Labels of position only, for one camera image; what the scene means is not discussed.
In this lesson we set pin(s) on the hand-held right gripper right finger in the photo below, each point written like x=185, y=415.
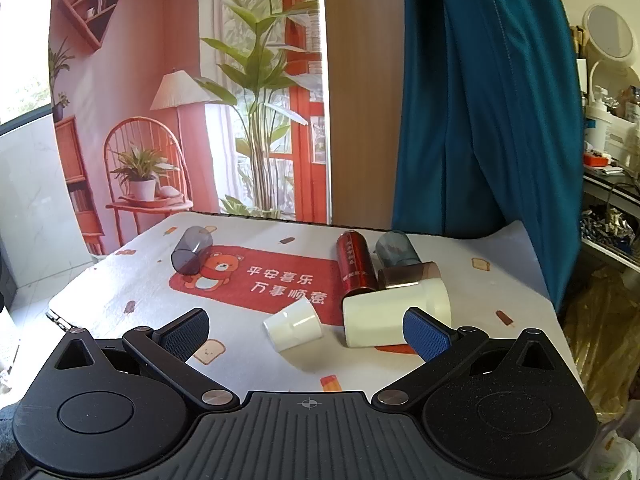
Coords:
x=426, y=335

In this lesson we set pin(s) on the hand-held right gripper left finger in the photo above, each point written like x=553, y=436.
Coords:
x=186, y=334

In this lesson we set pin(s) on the small white cup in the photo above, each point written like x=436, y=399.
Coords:
x=295, y=327

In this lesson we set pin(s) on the large white cup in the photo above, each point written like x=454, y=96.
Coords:
x=380, y=317

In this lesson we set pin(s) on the brown translucent cup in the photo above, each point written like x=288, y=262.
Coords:
x=407, y=275

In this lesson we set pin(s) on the grey translucent cup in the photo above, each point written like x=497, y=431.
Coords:
x=192, y=250

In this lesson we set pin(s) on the teal-grey translucent cup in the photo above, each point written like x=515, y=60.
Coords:
x=397, y=250

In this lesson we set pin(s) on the printed bear table mat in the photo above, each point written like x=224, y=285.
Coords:
x=150, y=280

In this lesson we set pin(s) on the red metal can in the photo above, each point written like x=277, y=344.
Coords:
x=355, y=265

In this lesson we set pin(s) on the yellow plastic bag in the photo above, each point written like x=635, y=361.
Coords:
x=607, y=330

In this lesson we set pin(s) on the white plastic bag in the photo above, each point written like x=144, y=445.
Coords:
x=620, y=452

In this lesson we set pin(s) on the teal curtain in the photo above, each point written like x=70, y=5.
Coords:
x=475, y=110

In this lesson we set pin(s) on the metal storage shelf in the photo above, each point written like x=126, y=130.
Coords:
x=612, y=185

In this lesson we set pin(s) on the orange box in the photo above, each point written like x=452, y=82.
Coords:
x=595, y=160

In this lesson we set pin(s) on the wooden board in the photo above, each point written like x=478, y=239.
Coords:
x=360, y=85

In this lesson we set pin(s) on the white pump bottle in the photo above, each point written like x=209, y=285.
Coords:
x=597, y=120

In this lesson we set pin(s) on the window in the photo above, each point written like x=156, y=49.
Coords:
x=25, y=35

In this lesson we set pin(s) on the round white mirror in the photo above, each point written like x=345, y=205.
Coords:
x=607, y=27

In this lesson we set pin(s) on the printed room wall tapestry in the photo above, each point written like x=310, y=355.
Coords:
x=150, y=35

